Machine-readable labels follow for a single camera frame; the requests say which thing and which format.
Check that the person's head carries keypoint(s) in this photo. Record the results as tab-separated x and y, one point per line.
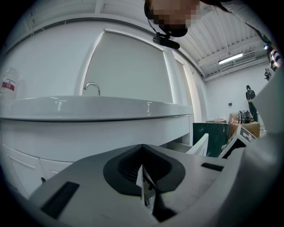
170	13

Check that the clear bottle with red label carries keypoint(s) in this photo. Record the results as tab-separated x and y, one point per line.
10	82

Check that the black head-worn camera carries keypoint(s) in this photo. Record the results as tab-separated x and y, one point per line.
166	42

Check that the large cardboard box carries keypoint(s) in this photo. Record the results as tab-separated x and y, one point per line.
254	128

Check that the white vanity cabinet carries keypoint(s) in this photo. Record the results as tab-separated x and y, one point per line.
77	142

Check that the wide grey roller blind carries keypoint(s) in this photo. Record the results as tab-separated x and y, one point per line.
128	71

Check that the narrow grey roller blind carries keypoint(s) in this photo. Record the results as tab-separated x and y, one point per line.
183	86

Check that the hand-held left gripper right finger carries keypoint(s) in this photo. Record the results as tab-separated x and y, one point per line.
195	175

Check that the linear ceiling light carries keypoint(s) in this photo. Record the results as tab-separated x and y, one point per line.
230	58

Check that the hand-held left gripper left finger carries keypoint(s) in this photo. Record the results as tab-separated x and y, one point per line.
93	177

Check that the black tripod rig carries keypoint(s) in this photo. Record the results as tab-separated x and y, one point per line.
267	74

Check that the black electronic device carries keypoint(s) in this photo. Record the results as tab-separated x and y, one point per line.
244	117

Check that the chrome faucet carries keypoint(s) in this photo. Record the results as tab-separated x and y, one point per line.
98	92

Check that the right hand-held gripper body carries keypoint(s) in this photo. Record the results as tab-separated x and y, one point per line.
246	136

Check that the white drawer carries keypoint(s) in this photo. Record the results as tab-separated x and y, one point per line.
199	144

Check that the flat cardboard box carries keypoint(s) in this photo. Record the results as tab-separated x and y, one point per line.
216	121

